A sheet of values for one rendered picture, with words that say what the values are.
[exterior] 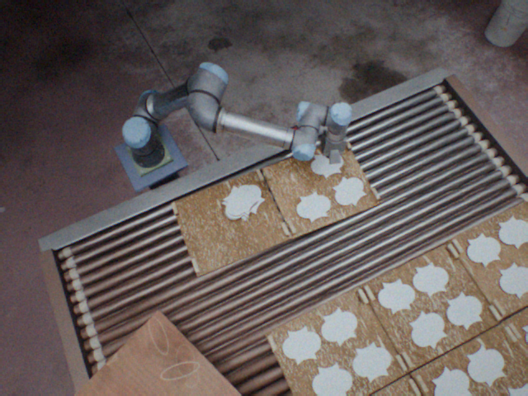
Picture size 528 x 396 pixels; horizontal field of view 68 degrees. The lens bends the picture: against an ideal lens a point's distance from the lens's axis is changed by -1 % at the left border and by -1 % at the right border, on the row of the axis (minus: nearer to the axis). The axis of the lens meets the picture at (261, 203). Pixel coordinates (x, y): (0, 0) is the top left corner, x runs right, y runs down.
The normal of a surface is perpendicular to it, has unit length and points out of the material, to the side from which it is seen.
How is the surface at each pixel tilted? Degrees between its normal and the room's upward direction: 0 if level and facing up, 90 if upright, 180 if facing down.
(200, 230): 0
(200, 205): 0
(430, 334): 0
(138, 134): 11
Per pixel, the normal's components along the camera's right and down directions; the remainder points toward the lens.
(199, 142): -0.01, -0.39
